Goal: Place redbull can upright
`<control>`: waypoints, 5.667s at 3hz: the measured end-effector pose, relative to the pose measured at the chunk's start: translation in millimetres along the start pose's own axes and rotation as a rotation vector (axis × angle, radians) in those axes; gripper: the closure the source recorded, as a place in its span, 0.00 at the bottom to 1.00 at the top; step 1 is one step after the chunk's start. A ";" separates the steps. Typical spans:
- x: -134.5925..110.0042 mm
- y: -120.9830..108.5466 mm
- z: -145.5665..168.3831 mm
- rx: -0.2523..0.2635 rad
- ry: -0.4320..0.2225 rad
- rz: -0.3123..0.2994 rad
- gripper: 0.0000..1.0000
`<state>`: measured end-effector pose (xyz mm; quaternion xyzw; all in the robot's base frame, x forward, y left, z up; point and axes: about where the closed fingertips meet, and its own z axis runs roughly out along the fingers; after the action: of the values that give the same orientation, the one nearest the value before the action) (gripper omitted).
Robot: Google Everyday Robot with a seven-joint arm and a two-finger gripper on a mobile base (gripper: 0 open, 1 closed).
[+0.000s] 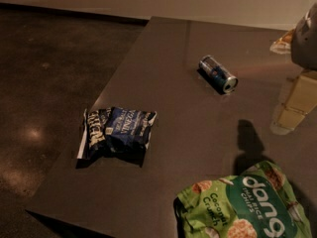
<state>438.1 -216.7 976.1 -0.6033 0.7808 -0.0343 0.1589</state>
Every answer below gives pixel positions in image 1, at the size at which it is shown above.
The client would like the silver blue redbull can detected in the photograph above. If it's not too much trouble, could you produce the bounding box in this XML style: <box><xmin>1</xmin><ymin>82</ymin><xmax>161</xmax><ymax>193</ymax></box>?
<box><xmin>199</xmin><ymin>55</ymin><xmax>238</xmax><ymax>94</ymax></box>

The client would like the green dang rice chips bag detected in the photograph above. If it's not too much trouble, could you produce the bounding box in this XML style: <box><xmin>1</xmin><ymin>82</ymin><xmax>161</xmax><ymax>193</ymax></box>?
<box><xmin>174</xmin><ymin>161</ymin><xmax>313</xmax><ymax>238</ymax></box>

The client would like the blue vinegar chips bag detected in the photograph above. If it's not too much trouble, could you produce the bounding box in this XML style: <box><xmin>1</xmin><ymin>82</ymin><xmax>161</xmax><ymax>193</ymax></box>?
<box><xmin>77</xmin><ymin>107</ymin><xmax>158</xmax><ymax>160</ymax></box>

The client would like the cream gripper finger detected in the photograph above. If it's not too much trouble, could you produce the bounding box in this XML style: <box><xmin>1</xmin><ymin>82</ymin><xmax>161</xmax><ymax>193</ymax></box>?
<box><xmin>270</xmin><ymin>70</ymin><xmax>317</xmax><ymax>135</ymax></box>
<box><xmin>269</xmin><ymin>29</ymin><xmax>295</xmax><ymax>55</ymax></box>

